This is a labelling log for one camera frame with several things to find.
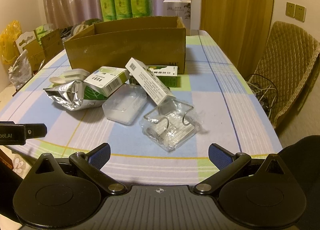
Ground silver foil bag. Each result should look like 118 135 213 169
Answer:
43 80 107 111

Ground beige plastic spoon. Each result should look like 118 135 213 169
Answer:
49 77 66 84

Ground clear plastic case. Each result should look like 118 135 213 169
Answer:
102 83 147 126

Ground wire rack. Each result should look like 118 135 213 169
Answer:
140 99 203 153

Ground white lidded container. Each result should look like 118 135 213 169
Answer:
62 69 90 80

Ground long white medicine box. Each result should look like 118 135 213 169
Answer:
125 58 176 105

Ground white crumpled plastic bag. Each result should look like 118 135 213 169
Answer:
8 49 33 90

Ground checkered tablecloth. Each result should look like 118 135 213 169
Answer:
1 31 281 186

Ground yellow plastic bag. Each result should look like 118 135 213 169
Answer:
0 20 22 66

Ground small brown cardboard box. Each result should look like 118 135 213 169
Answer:
23 29 64 71

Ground white decorative board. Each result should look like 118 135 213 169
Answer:
15 31 36 53

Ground dark instant noodle bowl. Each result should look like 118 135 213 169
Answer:
71 18 103 36

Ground quilted brown chair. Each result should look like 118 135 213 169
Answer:
246 21 319 128

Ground large brown cardboard box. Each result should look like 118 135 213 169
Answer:
65 16 186 74

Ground yellow curtain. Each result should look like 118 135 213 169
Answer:
200 0 274 77

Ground white humidifier box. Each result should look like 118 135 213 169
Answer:
163 0 191 30

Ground green tissue pack bundle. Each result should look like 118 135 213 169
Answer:
100 0 153 21

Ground tangled floor cables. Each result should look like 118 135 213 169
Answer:
246 73 279 117

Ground wall socket plates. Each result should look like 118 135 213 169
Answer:
285 2 306 22

